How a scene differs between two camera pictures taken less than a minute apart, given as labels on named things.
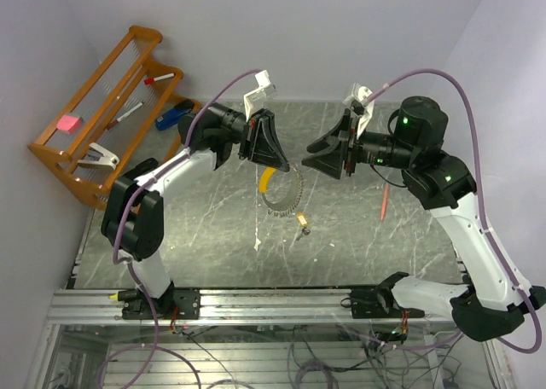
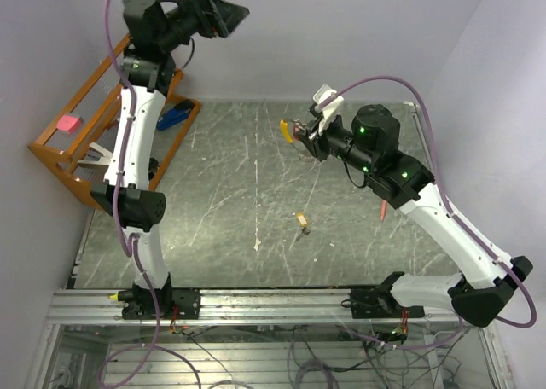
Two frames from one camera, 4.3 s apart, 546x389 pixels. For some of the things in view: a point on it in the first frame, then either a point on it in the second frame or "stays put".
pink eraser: [70, 123] stays put
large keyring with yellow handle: [286, 208] to [293, 129]
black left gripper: [262, 145] to [219, 16]
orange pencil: [385, 201] stays put
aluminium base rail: [84, 307] stays put
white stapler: [109, 160] stays put
